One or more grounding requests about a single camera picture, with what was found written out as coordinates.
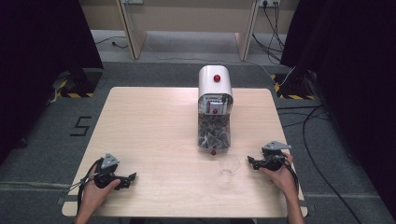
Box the black power cables bundle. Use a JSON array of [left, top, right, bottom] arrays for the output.
[[251, 1, 287, 64]]

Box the person's right hand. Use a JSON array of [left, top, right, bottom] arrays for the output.
[[259, 151, 297, 202]]

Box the stand base with striped tape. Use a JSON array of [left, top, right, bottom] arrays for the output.
[[49, 68, 104, 104], [270, 70, 316, 101]]

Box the short black floor cable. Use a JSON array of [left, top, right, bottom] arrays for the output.
[[93, 35, 129, 49]]

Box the pile of tea bags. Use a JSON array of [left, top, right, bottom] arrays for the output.
[[198, 113, 232, 149]]

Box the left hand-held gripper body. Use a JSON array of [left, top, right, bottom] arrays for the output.
[[93, 152, 123, 189]]

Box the long black floor cable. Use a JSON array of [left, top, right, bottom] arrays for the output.
[[276, 104, 363, 224]]

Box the left hand-held gripper cable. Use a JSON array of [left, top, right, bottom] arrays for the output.
[[64, 158, 105, 217]]

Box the right hand-held gripper cable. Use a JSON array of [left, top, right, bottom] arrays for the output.
[[281, 161, 301, 200]]

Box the black curtain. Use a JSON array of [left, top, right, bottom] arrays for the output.
[[279, 0, 396, 218], [0, 0, 105, 164]]

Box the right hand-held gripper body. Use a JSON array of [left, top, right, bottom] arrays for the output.
[[261, 140, 292, 173]]

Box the hand-held gripper cable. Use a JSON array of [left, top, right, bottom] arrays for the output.
[[281, 161, 301, 200], [64, 158, 105, 217]]

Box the person's left hand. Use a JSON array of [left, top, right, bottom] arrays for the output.
[[79, 173, 121, 217]]

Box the clear plastic cup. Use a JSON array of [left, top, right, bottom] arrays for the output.
[[218, 155, 242, 183]]

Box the white tea bag dispenser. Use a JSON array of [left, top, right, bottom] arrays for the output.
[[196, 64, 234, 157]]

